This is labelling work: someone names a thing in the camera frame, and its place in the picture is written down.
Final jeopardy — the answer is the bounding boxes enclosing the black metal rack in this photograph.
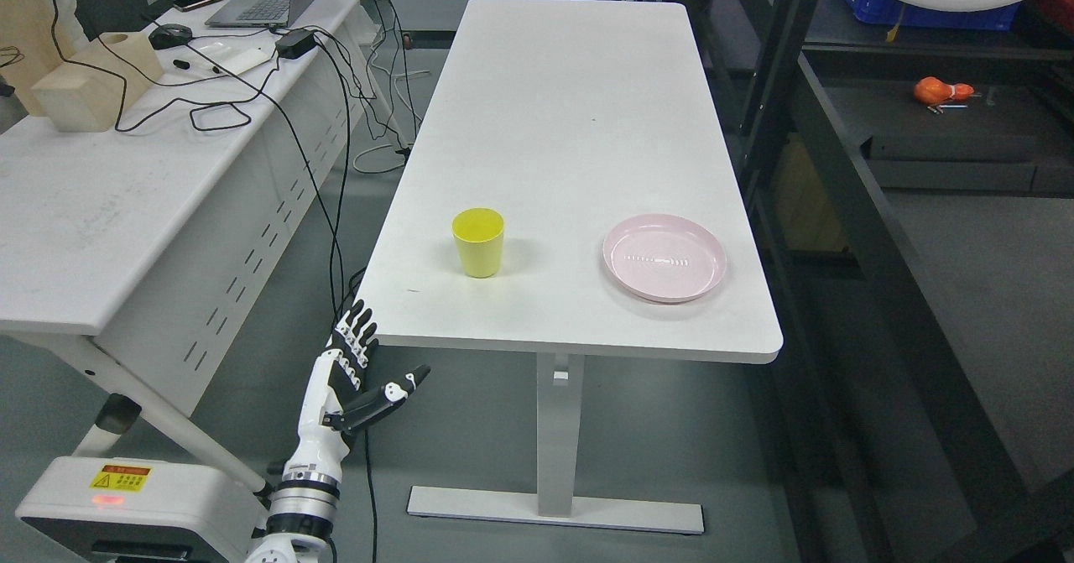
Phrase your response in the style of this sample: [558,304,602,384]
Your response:
[682,0,1071,562]

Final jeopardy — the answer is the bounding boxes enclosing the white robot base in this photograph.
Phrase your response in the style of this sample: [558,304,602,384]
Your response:
[16,456,265,562]

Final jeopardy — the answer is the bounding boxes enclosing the orange toy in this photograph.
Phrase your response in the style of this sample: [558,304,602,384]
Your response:
[912,75,977,107]

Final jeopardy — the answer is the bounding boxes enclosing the blue plastic crate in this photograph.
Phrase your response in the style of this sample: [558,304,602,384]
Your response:
[844,0,1021,31]

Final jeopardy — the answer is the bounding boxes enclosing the yellow plastic cup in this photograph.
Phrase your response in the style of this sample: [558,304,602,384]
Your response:
[451,207,505,279]

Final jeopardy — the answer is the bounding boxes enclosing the black power adapter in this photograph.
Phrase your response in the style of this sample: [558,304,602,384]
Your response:
[274,29,318,60]

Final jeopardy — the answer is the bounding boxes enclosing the wooden box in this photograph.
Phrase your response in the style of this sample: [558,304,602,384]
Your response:
[31,32,164,133]

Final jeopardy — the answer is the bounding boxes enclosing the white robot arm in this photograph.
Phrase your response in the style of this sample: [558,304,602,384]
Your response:
[245,479,339,562]

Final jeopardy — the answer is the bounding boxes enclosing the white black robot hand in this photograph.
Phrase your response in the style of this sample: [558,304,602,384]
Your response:
[281,298,432,487]

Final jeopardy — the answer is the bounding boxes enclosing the white standing table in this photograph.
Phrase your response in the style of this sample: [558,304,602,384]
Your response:
[359,0,784,534]

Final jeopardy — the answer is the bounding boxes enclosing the white office desk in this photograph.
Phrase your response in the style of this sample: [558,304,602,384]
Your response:
[3,0,390,493]

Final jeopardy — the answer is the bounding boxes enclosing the black computer mouse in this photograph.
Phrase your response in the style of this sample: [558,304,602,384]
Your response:
[149,23,193,50]

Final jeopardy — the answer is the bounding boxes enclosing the pink plastic plate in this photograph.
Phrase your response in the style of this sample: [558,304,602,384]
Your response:
[603,214,728,304]

